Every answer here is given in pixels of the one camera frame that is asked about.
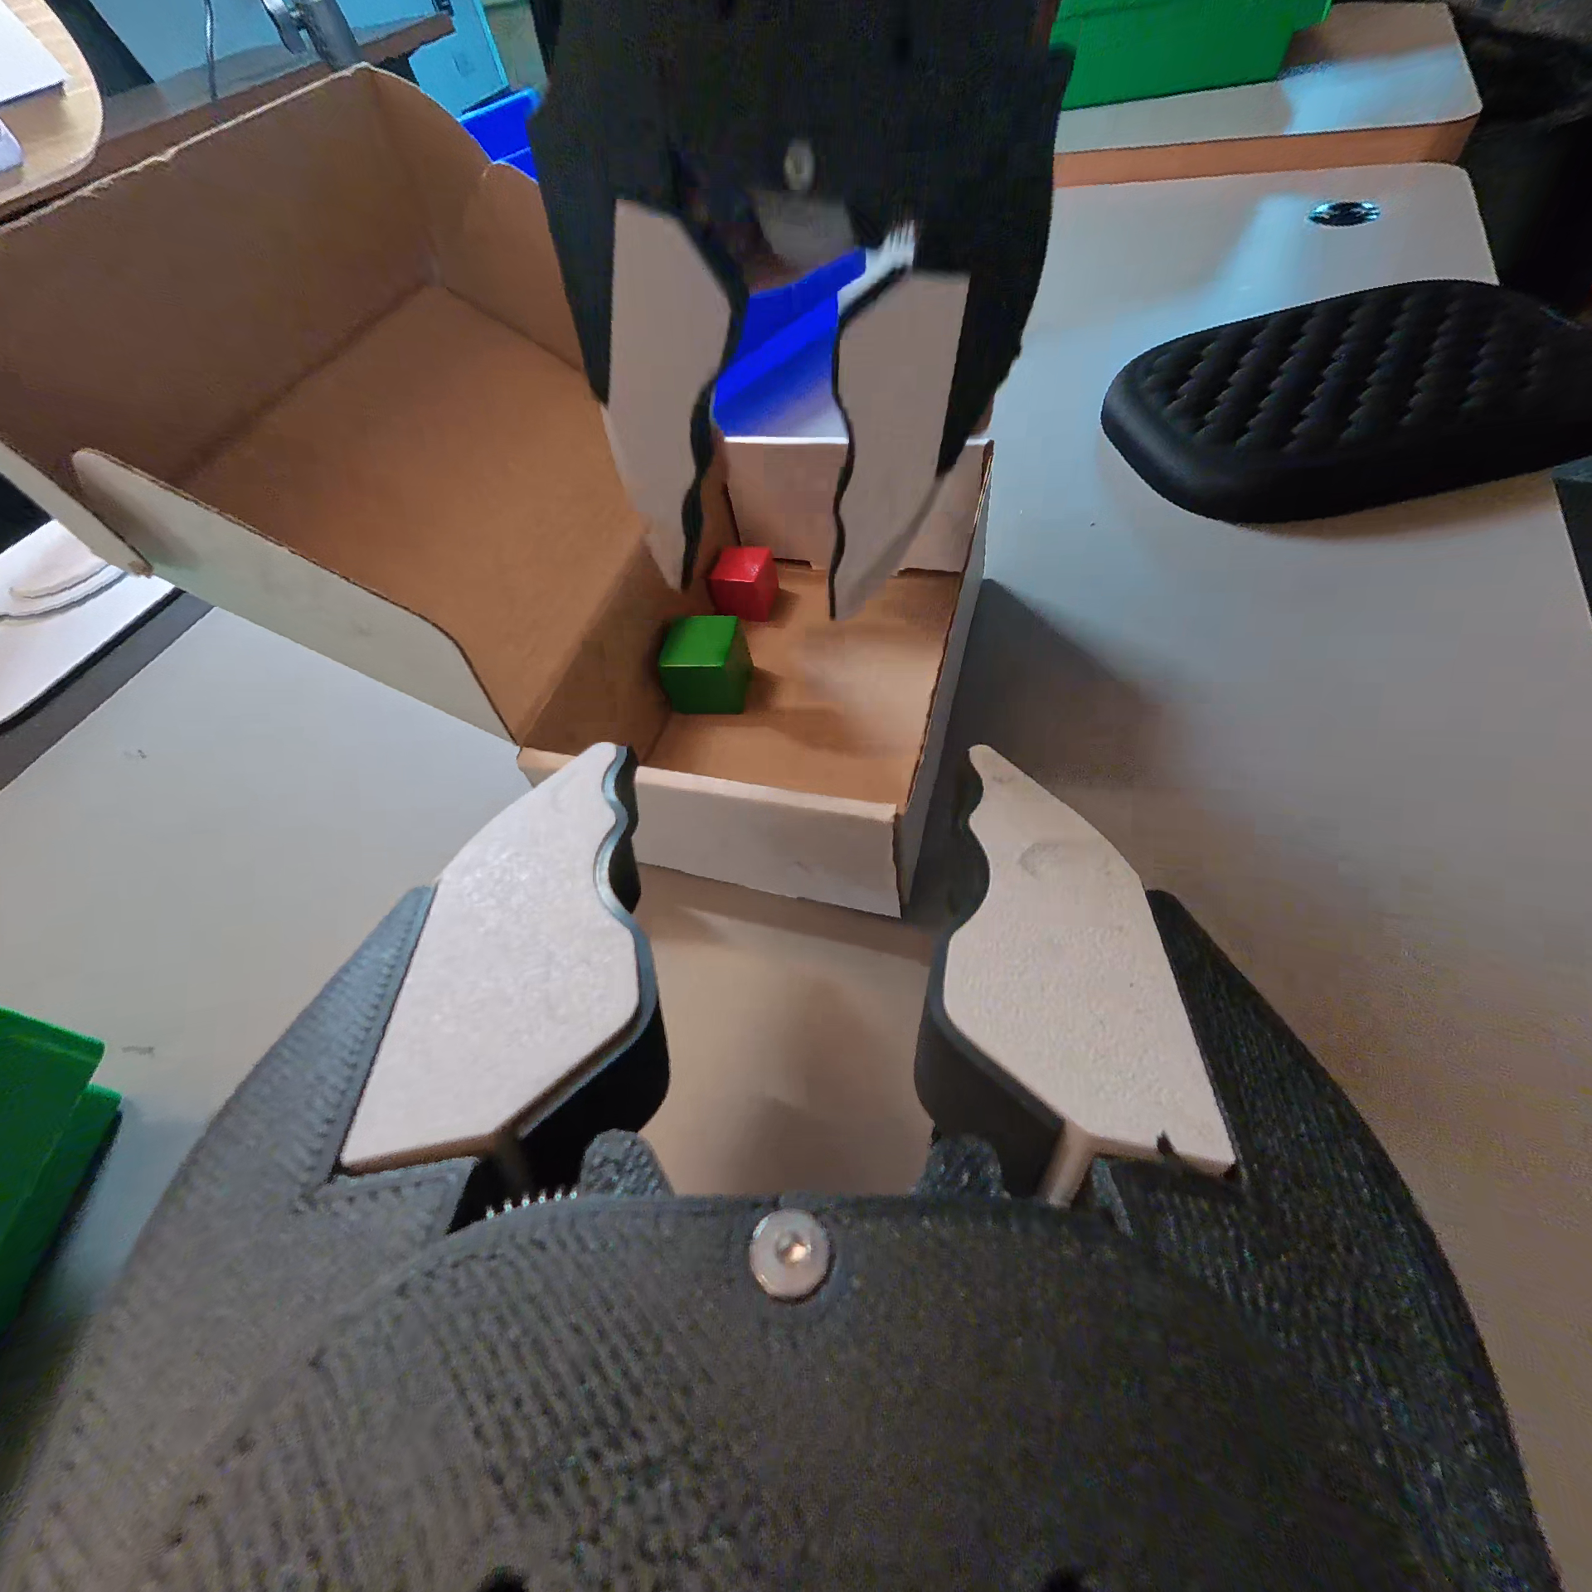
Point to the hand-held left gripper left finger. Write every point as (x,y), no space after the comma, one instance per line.
(510,996)

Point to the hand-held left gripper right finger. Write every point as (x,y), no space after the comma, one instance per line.
(1070,996)

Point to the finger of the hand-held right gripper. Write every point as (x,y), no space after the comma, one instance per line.
(654,374)
(896,436)

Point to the red cube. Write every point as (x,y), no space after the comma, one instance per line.
(743,578)

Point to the white cardboard box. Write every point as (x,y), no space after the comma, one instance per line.
(373,374)

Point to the green plastic bin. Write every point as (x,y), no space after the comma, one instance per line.
(1180,50)
(45,1121)

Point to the blue plastic bin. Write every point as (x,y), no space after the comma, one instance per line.
(785,349)

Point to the green cube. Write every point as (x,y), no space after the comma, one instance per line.
(701,665)

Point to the wood-edged table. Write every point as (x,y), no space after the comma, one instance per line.
(1381,98)
(311,88)

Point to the black textured pad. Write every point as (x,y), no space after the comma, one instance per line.
(1344,399)

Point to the white document stand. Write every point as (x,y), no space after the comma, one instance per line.
(75,622)

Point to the printed instruction sheet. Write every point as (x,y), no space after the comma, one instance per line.
(32,50)

